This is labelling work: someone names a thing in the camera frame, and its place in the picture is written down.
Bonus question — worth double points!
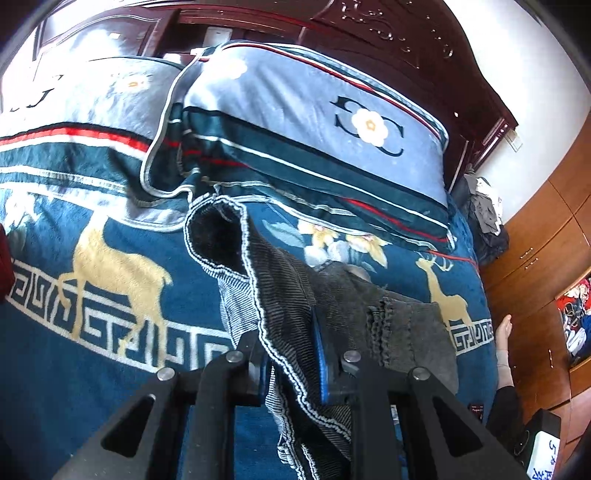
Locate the grey denim pants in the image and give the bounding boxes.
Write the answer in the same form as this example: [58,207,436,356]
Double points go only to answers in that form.
[184,196,459,479]

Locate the bare foot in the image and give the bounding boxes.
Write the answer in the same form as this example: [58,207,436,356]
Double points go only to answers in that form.
[495,315,514,390]

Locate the blue deer pattern blanket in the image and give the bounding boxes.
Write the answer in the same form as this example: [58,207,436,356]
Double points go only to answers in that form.
[0,174,498,480]

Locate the black box white label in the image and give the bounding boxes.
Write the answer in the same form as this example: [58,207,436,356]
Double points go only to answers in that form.
[510,409,562,480]

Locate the pile of dark clothes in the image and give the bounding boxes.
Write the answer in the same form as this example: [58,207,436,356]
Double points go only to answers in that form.
[452,171,510,267]

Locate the colourful poster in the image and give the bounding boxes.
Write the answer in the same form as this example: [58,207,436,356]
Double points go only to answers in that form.
[556,274,591,367]

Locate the brown wooden wardrobe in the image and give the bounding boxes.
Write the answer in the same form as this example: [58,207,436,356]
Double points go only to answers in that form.
[482,123,590,443]

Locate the light blue flower pillow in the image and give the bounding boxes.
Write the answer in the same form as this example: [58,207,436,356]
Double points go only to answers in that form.
[140,41,453,253]

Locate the dark carved wooden headboard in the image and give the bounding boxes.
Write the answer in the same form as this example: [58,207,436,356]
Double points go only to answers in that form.
[33,0,516,187]

